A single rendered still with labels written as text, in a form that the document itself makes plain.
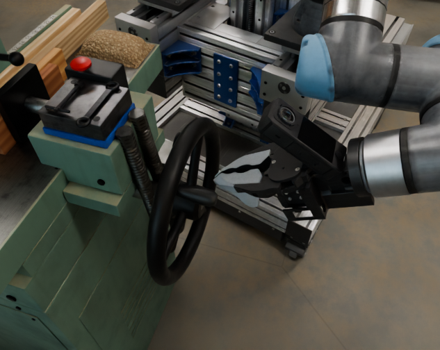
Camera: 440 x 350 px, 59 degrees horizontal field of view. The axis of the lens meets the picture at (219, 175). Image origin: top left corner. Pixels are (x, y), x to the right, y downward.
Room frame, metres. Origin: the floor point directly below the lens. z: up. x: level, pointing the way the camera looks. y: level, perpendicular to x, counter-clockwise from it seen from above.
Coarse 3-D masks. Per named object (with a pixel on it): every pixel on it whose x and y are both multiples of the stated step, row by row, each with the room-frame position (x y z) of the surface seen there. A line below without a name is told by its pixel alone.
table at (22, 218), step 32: (160, 64) 0.73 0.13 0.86; (160, 128) 0.52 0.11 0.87; (0, 160) 0.41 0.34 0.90; (32, 160) 0.41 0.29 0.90; (0, 192) 0.35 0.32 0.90; (32, 192) 0.35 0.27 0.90; (64, 192) 0.37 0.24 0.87; (96, 192) 0.37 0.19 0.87; (128, 192) 0.38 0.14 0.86; (0, 224) 0.29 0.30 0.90; (32, 224) 0.31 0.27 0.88; (0, 256) 0.25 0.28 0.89; (0, 288) 0.22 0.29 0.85
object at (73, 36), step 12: (84, 12) 0.80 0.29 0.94; (96, 12) 0.81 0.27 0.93; (72, 24) 0.75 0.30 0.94; (84, 24) 0.77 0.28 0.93; (96, 24) 0.80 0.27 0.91; (60, 36) 0.71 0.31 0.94; (72, 36) 0.72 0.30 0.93; (84, 36) 0.76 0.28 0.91; (48, 48) 0.66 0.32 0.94; (60, 48) 0.68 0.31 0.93; (72, 48) 0.71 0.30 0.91; (36, 60) 0.62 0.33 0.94
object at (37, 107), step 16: (32, 64) 0.53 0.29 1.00; (16, 80) 0.49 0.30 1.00; (32, 80) 0.51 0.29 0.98; (0, 96) 0.45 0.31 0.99; (16, 96) 0.47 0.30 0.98; (32, 96) 0.50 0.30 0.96; (48, 96) 0.53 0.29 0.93; (0, 112) 0.45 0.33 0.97; (16, 112) 0.46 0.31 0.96; (32, 112) 0.48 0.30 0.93; (16, 128) 0.45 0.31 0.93; (32, 128) 0.47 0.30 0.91
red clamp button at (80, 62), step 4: (72, 60) 0.49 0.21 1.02; (76, 60) 0.49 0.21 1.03; (80, 60) 0.49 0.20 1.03; (84, 60) 0.49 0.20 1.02; (88, 60) 0.49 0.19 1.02; (72, 64) 0.48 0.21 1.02; (76, 64) 0.48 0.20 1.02; (80, 64) 0.48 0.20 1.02; (84, 64) 0.48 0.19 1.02; (88, 64) 0.49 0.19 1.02; (72, 68) 0.48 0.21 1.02; (76, 68) 0.48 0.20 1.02; (80, 68) 0.48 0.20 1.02; (84, 68) 0.48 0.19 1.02
